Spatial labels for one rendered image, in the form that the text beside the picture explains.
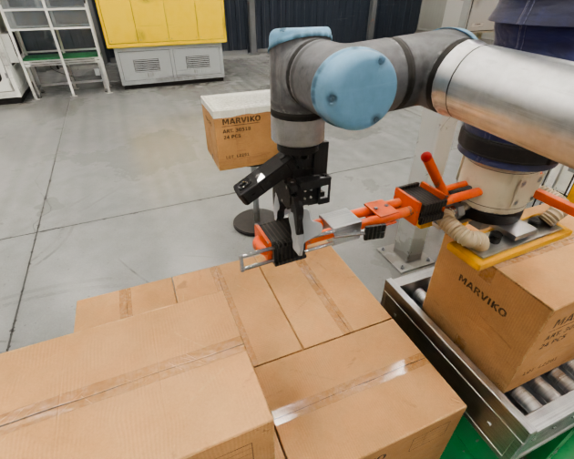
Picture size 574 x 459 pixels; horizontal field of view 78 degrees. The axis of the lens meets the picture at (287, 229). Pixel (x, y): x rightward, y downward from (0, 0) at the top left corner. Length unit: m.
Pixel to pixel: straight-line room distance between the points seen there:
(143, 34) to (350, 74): 7.42
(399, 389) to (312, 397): 0.29
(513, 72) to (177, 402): 0.79
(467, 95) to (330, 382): 1.06
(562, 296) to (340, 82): 0.99
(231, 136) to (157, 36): 5.54
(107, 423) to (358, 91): 0.76
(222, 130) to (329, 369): 1.62
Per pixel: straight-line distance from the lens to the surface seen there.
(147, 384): 0.90
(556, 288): 1.28
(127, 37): 7.78
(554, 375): 1.63
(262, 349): 1.40
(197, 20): 7.91
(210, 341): 0.93
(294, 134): 0.57
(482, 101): 0.45
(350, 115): 0.44
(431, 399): 1.37
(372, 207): 0.81
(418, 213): 0.84
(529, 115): 0.42
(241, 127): 2.41
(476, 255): 0.96
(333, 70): 0.43
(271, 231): 0.69
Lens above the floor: 1.66
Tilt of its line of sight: 35 degrees down
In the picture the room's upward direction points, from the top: straight up
